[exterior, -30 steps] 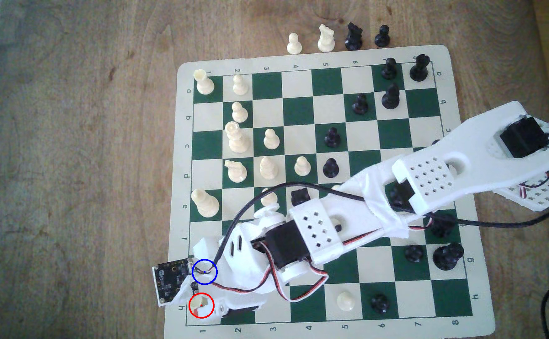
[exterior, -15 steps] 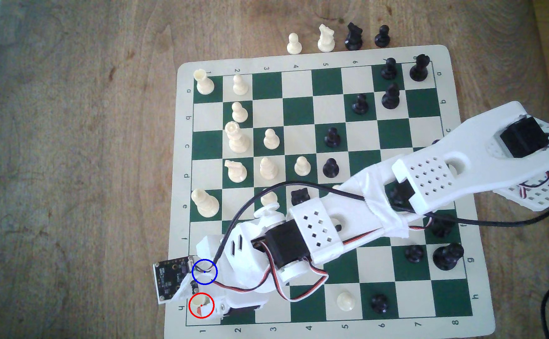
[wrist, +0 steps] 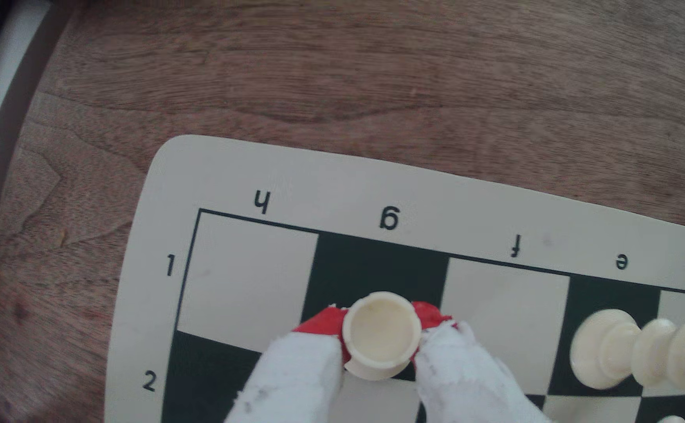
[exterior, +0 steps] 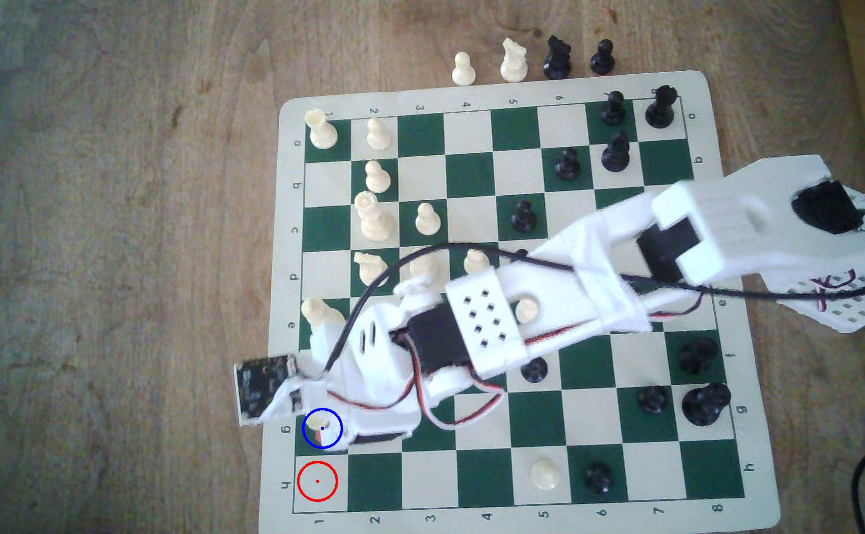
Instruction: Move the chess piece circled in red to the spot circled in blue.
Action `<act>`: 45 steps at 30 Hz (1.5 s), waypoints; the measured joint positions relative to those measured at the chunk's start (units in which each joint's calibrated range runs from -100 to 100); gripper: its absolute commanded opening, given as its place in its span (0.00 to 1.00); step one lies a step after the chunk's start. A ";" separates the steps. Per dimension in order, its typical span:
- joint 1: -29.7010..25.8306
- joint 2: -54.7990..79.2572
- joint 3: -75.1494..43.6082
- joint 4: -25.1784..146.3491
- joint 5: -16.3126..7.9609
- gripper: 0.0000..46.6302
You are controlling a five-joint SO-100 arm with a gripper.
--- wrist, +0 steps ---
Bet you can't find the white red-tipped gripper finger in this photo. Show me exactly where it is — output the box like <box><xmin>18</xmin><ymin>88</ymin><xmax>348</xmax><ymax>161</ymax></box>
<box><xmin>412</xmin><ymin>302</ymin><xmax>555</xmax><ymax>423</ymax></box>
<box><xmin>225</xmin><ymin>305</ymin><xmax>351</xmax><ymax>423</ymax></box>

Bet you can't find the white rook chess piece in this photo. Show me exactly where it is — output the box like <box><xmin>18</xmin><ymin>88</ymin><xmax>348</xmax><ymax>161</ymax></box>
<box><xmin>341</xmin><ymin>291</ymin><xmax>422</xmax><ymax>381</ymax></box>

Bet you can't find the green and cream chess board mat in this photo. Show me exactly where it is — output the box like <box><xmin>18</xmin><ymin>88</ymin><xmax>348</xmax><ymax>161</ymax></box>
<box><xmin>105</xmin><ymin>135</ymin><xmax>685</xmax><ymax>423</ymax></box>

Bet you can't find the white king chess piece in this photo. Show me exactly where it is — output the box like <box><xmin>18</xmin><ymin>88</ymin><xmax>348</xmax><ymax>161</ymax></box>
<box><xmin>570</xmin><ymin>309</ymin><xmax>685</xmax><ymax>390</ymax></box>

